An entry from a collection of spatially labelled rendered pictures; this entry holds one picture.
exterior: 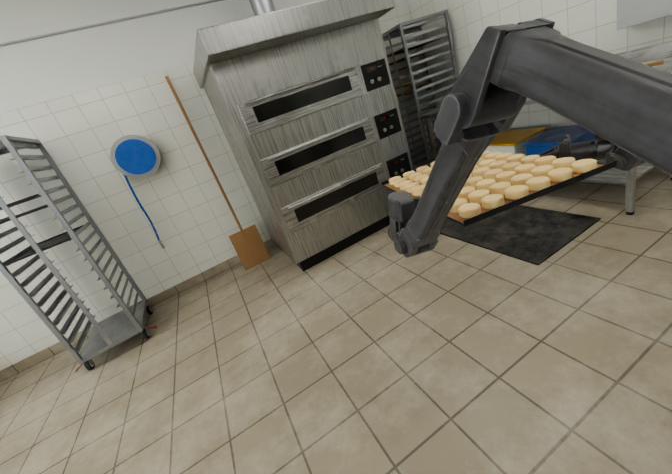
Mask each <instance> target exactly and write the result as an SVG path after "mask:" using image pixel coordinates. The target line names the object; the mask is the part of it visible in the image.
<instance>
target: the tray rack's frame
mask: <svg viewBox="0 0 672 474"><path fill-rule="evenodd" d="M2 142H3V143H4V144H3V143H2ZM11 142H14V143H25V144H35V145H36V144H39V143H40V142H39V140H37V139H30V138H23V137H15V136H8V135H2V136H0V155H3V154H7V153H11V154H12V156H13V157H14V158H15V160H16V161H17V163H18V164H19V165H20V167H21V168H22V170H23V171H24V172H25V174H26V175H27V177H28V178H29V179H30V181H31V182H32V184H33V185H34V186H35V188H36V189H37V191H38V192H39V193H40V195H41V196H42V197H43V199H44V200H45V202H46V203H47V204H48V206H49V207H50V209H51V210H52V211H53V213H54V214H55V216H56V217H57V218H58V220H59V221H60V223H61V224H62V225H63V227H64V228H65V230H66V231H67V232H68V234H69V235H70V237H71V238H72V239H73V241H74V242H75V243H76V245H77V246H78V248H79V249H80V250H81V252H82V253H83V255H84V256H85V257H86V259H87V260H88V262H89V263H90V264H91V266H92V267H93V269H94V270H95V271H96V273H97V274H98V276H99V277H100V278H101V280H102V281H103V283H104V284H105V285H106V287H107V288H108V289H109V291H110V292H111V294H112V295H113V296H114V298H115V299H116V301H117V302H118V303H119V305H120V306H121V308H122V309H123V310H122V311H120V312H118V313H116V314H114V315H112V316H110V317H108V318H106V319H104V320H102V321H100V322H98V323H97V322H96V321H95V319H94V318H93V317H92V316H91V314H90V313H89V312H88V310H87V309H86V308H85V306H84V305H83V304H82V303H81V301H80V300H79V299H78V297H77V296H76V295H75V294H74V292H73V291H72V290H71V288H70V287H69V286H68V284H67V283H66V282H65V281H64V279H63V278H62V277H61V275H60V274H59V273H58V271H57V270H56V269H55V268H54V266H53V265H52V264H51V262H50V261H49V260H48V258H47V257H46V256H45V255H44V253H43V252H42V251H41V249H40V248H39V247H38V246H37V244H36V243H35V242H34V240H33V239H32V238H31V236H30V235H29V234H28V233H27V231H26V230H25V229H24V227H23V226H22V225H21V223H20V222H19V221H18V220H17V218H16V217H15V216H14V214H13V213H12V212H11V210H10V209H9V208H8V207H7V205H6V204H5V203H4V201H3V200H2V199H1V197H0V206H1V208H2V209H3V210H4V212H5V213H6V214H7V215H8V217H9V218H10V219H11V221H12V222H13V223H14V224H15V226H16V227H17V228H18V230H19V231H20V232H21V233H22V235H23V236H24V237H25V239H26V240H27V241H28V242H29V244H30V245H31V246H32V248H33V249H34V250H35V251H36V253H37V254H38V255H39V257H40V258H41V259H42V260H43V262H44V263H45V264H46V265H47V267H48V268H49V269H50V271H51V272H52V273H53V274H54V276H55V277H56V278H57V280H58V281H59V282H60V283H61V285H62V286H63V287H64V289H65V290H66V291H67V292H68V294H69V295H70V296H71V298H72V299H73V300H74V301H75V303H76V304H77V305H78V307H79V308H80V309H81V310H82V312H83V313H84V314H85V316H86V317H87V318H88V319H89V321H90V322H91V323H92V324H93V328H92V331H91V333H90V335H89V337H88V340H87V342H86V344H85V346H84V349H83V351H82V353H81V356H80V354H79V353H78V352H76V353H75V351H74V347H73V346H72V345H71V344H68V343H67V342H66V341H67V339H66V338H65V336H64V335H62V336H61V335H60V334H59V332H60V330H59V329H58V328H57V327H56V326H53V325H52V324H51V323H52V321H51V320H50V319H49V317H45V316H44V315H43V314H44V311H43V310H42V309H41V308H38V307H37V306H36V304H37V303H36V302H35V301H34V299H33V298H29V297H28V296H27V295H28V294H29V293H28V292H27V291H26V290H25V289H24V288H21V287H20V286H19V284H20V283H19V282H18V280H17V279H16V278H12V277H11V275H10V274H12V273H11V272H10V271H9V270H8V268H7V267H3V266H2V265H1V264H2V263H3V262H2V261H1V260H0V272H1V273H2V274H3V275H4V276H5V277H6V279H7V280H8V281H9V282H10V283H11V285H12V286H13V287H14V288H15V289H16V290H17V292H18V293H19V294H20V295H21V296H22V297H23V299H24V300H25V301H26V302H27V303H28V305H29V306H30V307H31V308H32V309H33V310H34V312H35V313H36V314H37V315H38V316H39V317H40V319H41V320H42V321H43V322H44V323H45V324H46V326H47V327H48V328H49V329H50V330H51V332H52V333H53V334H54V335H55V336H56V337H57V339H58V340H59V341H60V342H61V343H62V344H63V346H64V347H65V348H66V349H67V350H68V352H69V353H70V354H71V355H72V356H73V357H74V359H75V360H76V361H77V362H78V363H79V364H83V365H84V362H86V361H88V362H89V363H90V364H91V365H93V361H92V360H91V358H93V357H95V356H97V355H99V354H101V353H103V352H105V351H106V350H108V349H110V348H112V347H114V346H116V345H118V344H119V343H121V342H123V341H125V340H127V339H129V338H131V337H132V336H134V335H136V334H138V333H140V332H141V333H142V331H143V329H144V328H145V330H146V324H144V321H145V314H146V312H147V311H146V307H147V305H148V307H149V308H150V310H151V311H152V308H151V307H150V305H149V302H147V301H146V300H144V301H140V302H138V303H137V305H136V309H135V314H134V315H133V314H132V309H133V305H132V306H130V307H127V305H126V304H125V302H124V301H123V300H122V298H121V297H120V295H119V294H118V293H117V291H116V290H115V288H114V287H113V286H112V284H111V283H110V281H109V280H108V278H107V277H106V276H105V274H104V273H103V271H102V270H101V269H100V267H99V266H98V264H97V263H96V262H95V260H94V259H93V257H92V256H91V254H90V253H89V252H88V250H87V249H86V247H85V246H84V245H83V243H82V242H81V240H80V239H79V237H78V236H77V235H76V233H75V232H74V230H73V229H72V228H71V226H70V225H69V223H68V222H67V221H66V219H65V218H64V216H63V215H62V213H61V212H60V211H59V209H58V208H57V206H56V205H55V204H54V202H53V201H52V199H51V198H50V197H49V195H48V194H47V192H46V191H45V189H44V188H43V187H42V185H41V184H40V182H39V181H38V180H37V178H36V177H35V175H34V174H33V172H32V171H31V170H30V168H29V167H28V165H27V164H26V163H25V161H24V160H23V158H22V157H21V156H20V154H19V153H18V151H17V150H20V149H21V148H15V147H14V146H13V144H12V143H11ZM4 145H5V146H6V147H7V148H5V147H1V146H4ZM124 312H125V313H126V315H125V316H123V314H124ZM130 320H131V322H132V324H130V325H129V322H130ZM146 331H147V333H148V334H149V330H148V329H147V330H146Z"/></svg>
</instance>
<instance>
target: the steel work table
mask: <svg viewBox="0 0 672 474"><path fill-rule="evenodd" d="M615 55H618V56H621V57H624V58H627V59H630V60H633V61H636V62H640V63H642V62H648V61H654V60H660V59H662V60H664V63H663V64H660V65H656V66H652V67H654V68H657V69H660V70H663V71H666V72H669V73H671V72H672V41H670V42H665V43H661V44H656V45H652V46H647V47H643V48H639V49H634V50H630V51H625V52H621V53H617V54H615ZM531 104H539V103H537V102H535V101H533V100H531V99H529V98H527V99H526V102H525V104H524V105H531ZM439 110H440V108H438V109H435V110H433V111H430V112H428V113H426V114H423V115H421V116H420V119H425V124H426V128H427V133H428V138H429V143H430V147H431V152H432V157H433V162H434V161H435V160H436V157H437V152H436V147H435V142H434V137H433V132H432V127H431V123H430V118H435V117H437V115H438V113H439ZM654 167H655V166H653V165H651V164H649V163H647V162H646V163H644V164H642V165H640V166H638V167H636V168H633V169H631V170H629V171H622V170H619V169H616V168H611V169H609V170H606V171H604V172H601V173H599V174H596V175H594V176H591V177H589V178H586V179H584V180H581V181H584V182H597V183H610V184H623V185H626V191H625V212H626V215H633V214H634V211H635V197H636V180H637V179H639V178H640V177H641V176H643V175H644V174H646V173H647V172H648V171H650V170H651V169H653V168H654Z"/></svg>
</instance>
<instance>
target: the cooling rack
mask: <svg viewBox="0 0 672 474"><path fill-rule="evenodd" d="M445 13H446V11H445V10H443V11H439V12H436V13H433V14H429V15H426V16H423V17H419V18H416V19H413V20H409V21H406V22H402V23H399V24H398V25H396V26H395V27H393V28H391V29H390V30H388V31H386V32H385V33H383V34H382V37H383V39H384V38H387V37H388V39H389V43H390V47H391V52H392V56H393V60H394V65H395V69H396V73H397V78H398V82H399V86H400V90H401V95H402V99H403V103H404V108H405V112H406V116H407V121H408V125H409V129H410V134H411V138H412V142H413V147H414V151H415V155H416V160H417V164H418V168H419V167H420V166H419V161H418V157H417V153H416V148H415V144H414V140H413V135H412V131H411V126H410V122H409V118H408V113H407V109H406V105H405V100H404V96H403V92H402V87H401V83H400V78H399V74H398V70H397V65H396V61H395V57H394V52H393V48H392V44H391V39H390V36H393V35H397V34H400V35H401V40H402V44H403V49H404V53H405V58H406V63H407V67H408V72H409V76H410V81H411V85H412V90H413V95H414V99H415V104H416V108H417V113H418V118H419V122H420V127H421V131H422V136H423V141H424V145H425V150H426V154H427V159H428V164H431V163H432V162H433V161H431V156H430V151H429V147H428V142H427V137H426V133H425V128H424V123H423V119H420V116H421V115H422V114H421V109H420V104H419V100H418V95H417V90H416V86H415V81H414V76H413V72H412V67H411V62H410V58H409V53H408V48H407V43H406V39H405V34H404V32H406V31H409V30H413V29H416V28H419V27H421V26H423V25H425V24H427V23H425V24H422V25H419V26H416V27H412V28H409V29H406V30H404V29H403V26H407V25H410V24H413V23H417V22H420V21H423V20H426V19H430V18H433V17H436V16H440V15H443V14H445ZM399 30H400V31H399ZM398 31H399V32H398ZM428 164H426V165H428ZM426 165H424V166H426Z"/></svg>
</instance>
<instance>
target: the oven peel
mask: <svg viewBox="0 0 672 474"><path fill-rule="evenodd" d="M165 79H166V81H167V83H168V85H169V87H170V89H171V91H172V93H173V95H174V97H175V99H176V101H177V103H178V105H179V107H180V109H181V111H182V113H183V115H184V117H185V119H186V121H187V123H188V125H189V127H190V129H191V131H192V133H193V135H194V137H195V139H196V141H197V143H198V145H199V147H200V149H201V152H202V154H203V156H204V158H205V160H206V162H207V164H208V166H209V168H210V170H211V172H212V174H213V176H214V178H215V180H216V182H217V184H218V186H219V188H220V190H221V192H222V194H223V196H224V198H225V200H226V202H227V204H228V206H229V208H230V210H231V212H232V214H233V216H234V218H235V220H236V223H237V225H238V227H239V229H240V231H239V232H237V233H235V234H233V235H230V236H229V239H230V241H231V243H232V244H233V246H234V248H235V250H236V252H237V254H238V256H239V258H240V260H241V262H242V264H243V266H244V268H245V270H248V269H250V268H252V267H254V266H256V265H258V264H260V263H262V262H264V261H266V260H268V259H270V258H271V257H270V255H269V253H268V251H267V249H266V247H265V245H264V242H263V240H262V238H261V236H260V234H259V232H258V230H257V228H256V226H255V224H254V225H252V226H250V227H248V228H246V229H242V227H241V225H240V223H239V220H238V218H237V216H236V214H235V212H234V210H233V208H232V206H231V204H230V202H229V200H228V198H227V196H226V194H225V192H224V190H223V188H222V186H221V184H220V182H219V180H218V178H217V176H216V174H215V172H214V170H213V167H212V165H211V163H210V161H209V159H208V157H207V155H206V153H205V151H204V149H203V147H202V145H201V143H200V141H199V139H198V137H197V135H196V133H195V131H194V129H193V127H192V125H191V123H190V121H189V119H188V117H187V114H186V112H185V110H184V108H183V106H182V104H181V102H180V100H179V98H178V96H177V94H176V92H175V90H174V88H173V86H172V84H171V82H170V80H169V78H168V76H165Z"/></svg>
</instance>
